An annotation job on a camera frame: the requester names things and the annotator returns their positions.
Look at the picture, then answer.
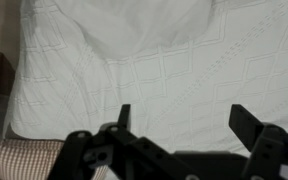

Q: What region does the white patterned duvet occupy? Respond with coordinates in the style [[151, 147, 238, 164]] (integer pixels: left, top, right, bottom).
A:
[[2, 0, 288, 180]]

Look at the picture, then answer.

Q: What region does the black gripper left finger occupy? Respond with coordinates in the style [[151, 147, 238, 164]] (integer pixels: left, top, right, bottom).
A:
[[47, 103, 202, 180]]

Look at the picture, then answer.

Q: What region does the pink pillow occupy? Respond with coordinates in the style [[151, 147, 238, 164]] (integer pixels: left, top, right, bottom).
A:
[[0, 138, 110, 180]]

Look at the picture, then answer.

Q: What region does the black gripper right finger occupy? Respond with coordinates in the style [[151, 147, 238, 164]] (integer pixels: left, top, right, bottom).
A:
[[228, 103, 288, 180]]

